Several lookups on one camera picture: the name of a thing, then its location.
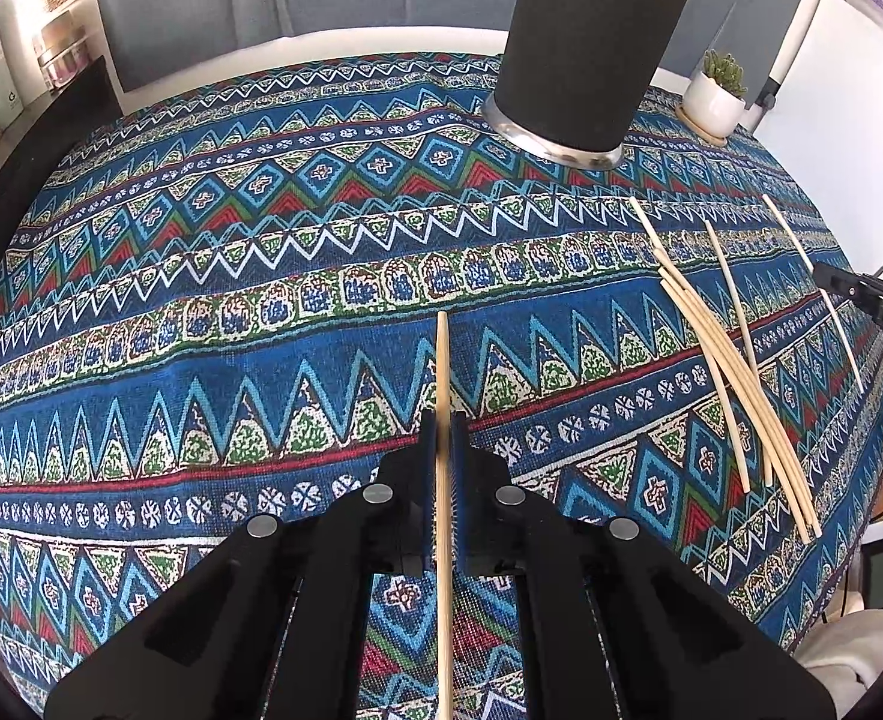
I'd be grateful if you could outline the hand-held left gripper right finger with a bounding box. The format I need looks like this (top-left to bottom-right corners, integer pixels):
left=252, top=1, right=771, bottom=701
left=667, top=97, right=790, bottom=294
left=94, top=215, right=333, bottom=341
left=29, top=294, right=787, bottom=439
left=451, top=412, right=839, bottom=720

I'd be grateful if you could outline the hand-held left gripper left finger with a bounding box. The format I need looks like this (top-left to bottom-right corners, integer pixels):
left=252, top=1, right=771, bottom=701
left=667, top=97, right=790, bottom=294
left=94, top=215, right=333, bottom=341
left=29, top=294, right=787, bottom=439
left=43, top=411, right=439, bottom=720

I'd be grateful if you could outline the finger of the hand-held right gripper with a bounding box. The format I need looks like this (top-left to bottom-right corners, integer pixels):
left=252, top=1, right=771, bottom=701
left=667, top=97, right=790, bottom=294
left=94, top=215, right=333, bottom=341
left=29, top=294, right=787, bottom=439
left=812, top=262, right=881, bottom=310

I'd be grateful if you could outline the bundle of wooden sticks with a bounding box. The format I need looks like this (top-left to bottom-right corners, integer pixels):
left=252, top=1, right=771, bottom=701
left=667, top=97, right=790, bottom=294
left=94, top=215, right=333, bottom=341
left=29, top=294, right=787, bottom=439
left=666, top=268, right=824, bottom=537

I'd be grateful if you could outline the black cylindrical utensil holder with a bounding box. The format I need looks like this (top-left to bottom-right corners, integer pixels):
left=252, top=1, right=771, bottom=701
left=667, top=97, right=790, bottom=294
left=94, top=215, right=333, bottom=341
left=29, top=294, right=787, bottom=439
left=482, top=0, right=693, bottom=168

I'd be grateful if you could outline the white board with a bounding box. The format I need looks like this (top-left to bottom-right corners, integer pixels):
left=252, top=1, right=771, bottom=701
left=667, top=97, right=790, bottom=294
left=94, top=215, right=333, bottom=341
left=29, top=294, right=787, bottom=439
left=775, top=0, right=883, bottom=286

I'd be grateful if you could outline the round wooden coaster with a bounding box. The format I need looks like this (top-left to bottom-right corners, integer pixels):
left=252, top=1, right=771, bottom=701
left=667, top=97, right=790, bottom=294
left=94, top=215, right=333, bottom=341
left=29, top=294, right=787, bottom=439
left=674, top=103, right=732, bottom=148

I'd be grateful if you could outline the cactus in white pot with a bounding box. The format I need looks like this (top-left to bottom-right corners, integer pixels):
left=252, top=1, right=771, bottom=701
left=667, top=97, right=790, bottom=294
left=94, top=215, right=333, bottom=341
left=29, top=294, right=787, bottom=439
left=681, top=49, right=749, bottom=137

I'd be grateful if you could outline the blue patterned tablecloth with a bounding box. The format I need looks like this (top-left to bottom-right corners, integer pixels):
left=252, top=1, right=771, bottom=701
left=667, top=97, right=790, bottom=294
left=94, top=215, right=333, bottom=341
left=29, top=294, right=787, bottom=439
left=0, top=51, right=883, bottom=720

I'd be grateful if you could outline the person's white clothing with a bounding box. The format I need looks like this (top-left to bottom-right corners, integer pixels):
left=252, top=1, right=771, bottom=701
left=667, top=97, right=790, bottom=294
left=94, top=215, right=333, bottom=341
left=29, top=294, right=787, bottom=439
left=792, top=604, right=883, bottom=710

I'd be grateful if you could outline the pink metal tin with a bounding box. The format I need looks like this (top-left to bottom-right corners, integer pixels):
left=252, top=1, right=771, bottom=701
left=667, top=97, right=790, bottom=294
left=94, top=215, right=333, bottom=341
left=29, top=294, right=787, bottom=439
left=34, top=13, right=89, bottom=91

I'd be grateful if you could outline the white carton box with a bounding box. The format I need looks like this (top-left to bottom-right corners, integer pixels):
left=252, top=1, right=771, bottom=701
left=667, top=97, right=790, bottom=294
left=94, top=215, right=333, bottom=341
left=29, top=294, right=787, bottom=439
left=0, top=21, right=28, bottom=132

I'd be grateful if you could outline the black cable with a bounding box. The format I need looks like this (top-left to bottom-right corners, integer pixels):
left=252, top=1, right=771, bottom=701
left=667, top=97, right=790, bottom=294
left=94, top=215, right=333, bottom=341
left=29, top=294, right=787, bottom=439
left=839, top=465, right=883, bottom=620

